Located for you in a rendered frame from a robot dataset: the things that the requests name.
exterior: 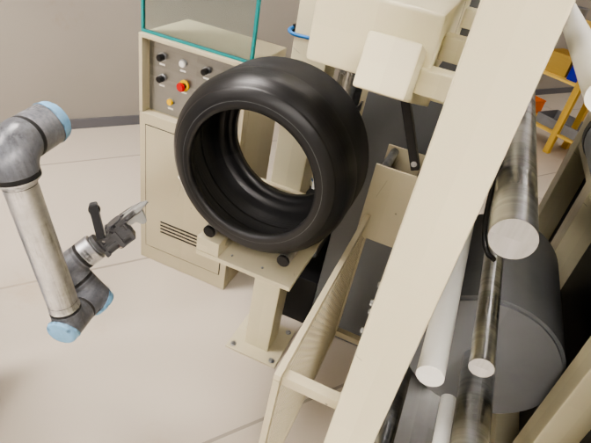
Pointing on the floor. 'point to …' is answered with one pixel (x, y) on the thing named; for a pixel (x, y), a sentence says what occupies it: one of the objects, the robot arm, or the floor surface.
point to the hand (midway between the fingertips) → (142, 202)
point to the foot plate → (259, 348)
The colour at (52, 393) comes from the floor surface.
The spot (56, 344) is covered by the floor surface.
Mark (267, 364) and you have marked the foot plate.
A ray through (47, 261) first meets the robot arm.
